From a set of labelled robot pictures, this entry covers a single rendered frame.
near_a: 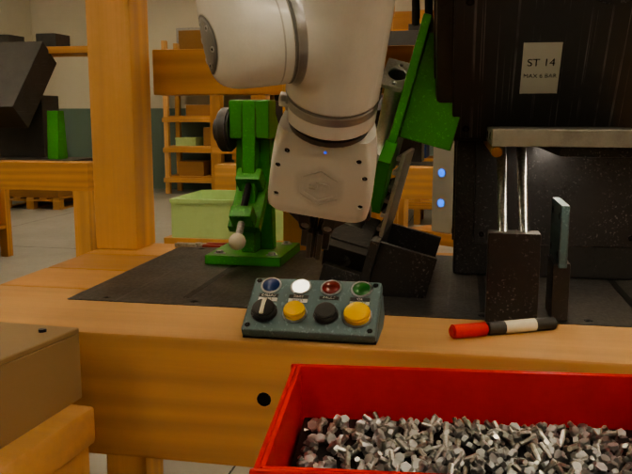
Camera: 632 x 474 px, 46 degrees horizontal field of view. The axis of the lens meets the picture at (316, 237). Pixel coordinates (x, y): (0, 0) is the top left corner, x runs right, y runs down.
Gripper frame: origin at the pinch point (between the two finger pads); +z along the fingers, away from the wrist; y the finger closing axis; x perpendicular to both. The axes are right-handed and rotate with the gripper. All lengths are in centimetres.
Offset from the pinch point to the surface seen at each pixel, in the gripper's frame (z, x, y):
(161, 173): 724, 811, -322
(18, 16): 554, 923, -573
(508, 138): -9.5, 9.9, 18.2
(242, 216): 27.6, 29.5, -14.7
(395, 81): 1.6, 34.8, 5.7
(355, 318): 6.3, -4.8, 5.6
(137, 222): 49, 45, -39
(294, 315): 7.7, -4.8, -0.9
